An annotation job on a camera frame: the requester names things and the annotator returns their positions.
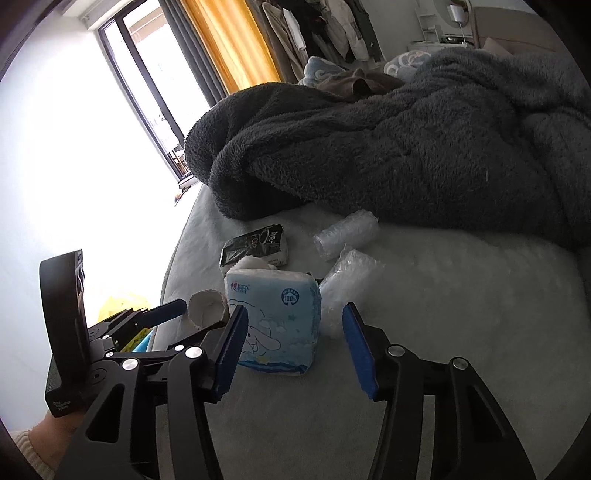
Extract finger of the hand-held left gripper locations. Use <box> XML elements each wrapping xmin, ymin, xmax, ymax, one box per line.
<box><xmin>90</xmin><ymin>298</ymin><xmax>188</xmax><ymax>352</ymax></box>
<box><xmin>99</xmin><ymin>320</ymin><xmax>232</xmax><ymax>370</ymax></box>

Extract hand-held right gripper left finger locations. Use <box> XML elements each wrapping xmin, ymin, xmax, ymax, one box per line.
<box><xmin>55</xmin><ymin>305</ymin><xmax>250</xmax><ymax>480</ymax></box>

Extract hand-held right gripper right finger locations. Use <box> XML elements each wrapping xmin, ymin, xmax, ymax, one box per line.
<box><xmin>342</xmin><ymin>302</ymin><xmax>539</xmax><ymax>480</ymax></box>

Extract white cardboard roll tube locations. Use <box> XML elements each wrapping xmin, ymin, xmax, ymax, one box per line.
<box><xmin>187</xmin><ymin>288</ymin><xmax>231</xmax><ymax>330</ymax></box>

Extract blue cartoon tissue packet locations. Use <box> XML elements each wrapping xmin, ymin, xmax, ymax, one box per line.
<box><xmin>225</xmin><ymin>270</ymin><xmax>322</xmax><ymax>377</ymax></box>

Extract clear bubble wrap bag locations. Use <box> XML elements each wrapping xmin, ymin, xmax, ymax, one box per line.
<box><xmin>318</xmin><ymin>247</ymin><xmax>387</xmax><ymax>339</ymax></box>

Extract white tissue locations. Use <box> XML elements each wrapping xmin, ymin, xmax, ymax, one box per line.
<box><xmin>229</xmin><ymin>255</ymin><xmax>279</xmax><ymax>278</ymax></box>

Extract black snack packet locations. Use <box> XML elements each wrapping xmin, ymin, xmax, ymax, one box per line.
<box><xmin>219</xmin><ymin>224</ymin><xmax>290</xmax><ymax>271</ymax></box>

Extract clear bubble wrap roll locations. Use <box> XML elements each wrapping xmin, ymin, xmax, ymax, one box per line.
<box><xmin>313</xmin><ymin>210</ymin><xmax>380</xmax><ymax>260</ymax></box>

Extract yellow plastic bag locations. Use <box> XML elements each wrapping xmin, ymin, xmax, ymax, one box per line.
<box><xmin>97</xmin><ymin>291</ymin><xmax>151</xmax><ymax>324</ymax></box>

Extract light grey bed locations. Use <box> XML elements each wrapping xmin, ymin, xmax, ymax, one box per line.
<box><xmin>148</xmin><ymin>185</ymin><xmax>591</xmax><ymax>480</ymax></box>

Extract dark grey fleece blanket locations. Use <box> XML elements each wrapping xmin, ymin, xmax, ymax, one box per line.
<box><xmin>184</xmin><ymin>46</ymin><xmax>591</xmax><ymax>253</ymax></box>

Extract grey curtain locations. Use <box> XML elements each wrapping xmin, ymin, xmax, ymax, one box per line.
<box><xmin>159</xmin><ymin>0</ymin><xmax>232</xmax><ymax>110</ymax></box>

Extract brown cloth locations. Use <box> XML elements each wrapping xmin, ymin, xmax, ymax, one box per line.
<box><xmin>318</xmin><ymin>68</ymin><xmax>405</xmax><ymax>100</ymax></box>

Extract yellow curtain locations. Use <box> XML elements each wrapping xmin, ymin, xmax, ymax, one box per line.
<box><xmin>180</xmin><ymin>0</ymin><xmax>283</xmax><ymax>94</ymax></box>

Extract blue white patterned blanket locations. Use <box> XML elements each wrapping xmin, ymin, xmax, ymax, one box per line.
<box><xmin>302</xmin><ymin>48</ymin><xmax>435</xmax><ymax>88</ymax></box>

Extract white shelf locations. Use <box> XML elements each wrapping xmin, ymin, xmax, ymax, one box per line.
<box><xmin>409</xmin><ymin>9</ymin><xmax>477</xmax><ymax>52</ymax></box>

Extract hanging clothes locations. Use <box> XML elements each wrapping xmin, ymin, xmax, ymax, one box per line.
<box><xmin>256</xmin><ymin>0</ymin><xmax>385</xmax><ymax>85</ymax></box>

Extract silver table lamp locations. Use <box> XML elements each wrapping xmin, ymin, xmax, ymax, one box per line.
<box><xmin>447</xmin><ymin>4</ymin><xmax>467</xmax><ymax>45</ymax></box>

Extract beige headboard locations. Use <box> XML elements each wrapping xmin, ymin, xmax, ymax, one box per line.
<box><xmin>473</xmin><ymin>6</ymin><xmax>578</xmax><ymax>54</ymax></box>

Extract dark window frame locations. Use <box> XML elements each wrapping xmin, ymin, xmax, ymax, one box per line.
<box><xmin>97</xmin><ymin>7</ymin><xmax>195</xmax><ymax>186</ymax></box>

